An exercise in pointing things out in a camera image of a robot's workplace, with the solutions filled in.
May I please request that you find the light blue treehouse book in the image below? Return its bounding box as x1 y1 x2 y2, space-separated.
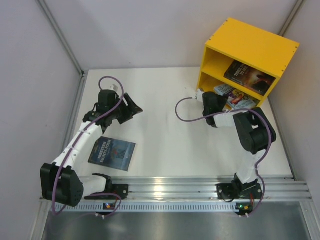
213 84 257 110

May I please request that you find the Nineteen Eighty-Four blue book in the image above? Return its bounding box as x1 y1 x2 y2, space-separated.
88 136 136 172

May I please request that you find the Three Days To See book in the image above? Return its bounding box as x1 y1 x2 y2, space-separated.
224 60 276 96

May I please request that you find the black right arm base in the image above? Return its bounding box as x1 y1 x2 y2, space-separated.
216 173 263 203

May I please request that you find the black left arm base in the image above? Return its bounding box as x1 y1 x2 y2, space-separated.
81 173 129 200

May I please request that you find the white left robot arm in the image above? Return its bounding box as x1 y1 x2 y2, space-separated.
40 90 143 207

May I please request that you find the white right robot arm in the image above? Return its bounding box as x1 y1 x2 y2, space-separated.
202 92 277 194

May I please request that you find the yellow wooden shelf box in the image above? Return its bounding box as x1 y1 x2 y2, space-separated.
197 17 300 107

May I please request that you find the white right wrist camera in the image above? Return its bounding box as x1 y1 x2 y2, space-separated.
195 88 205 103

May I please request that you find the aluminium mounting rail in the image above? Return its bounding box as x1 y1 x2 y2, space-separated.
55 177 312 215

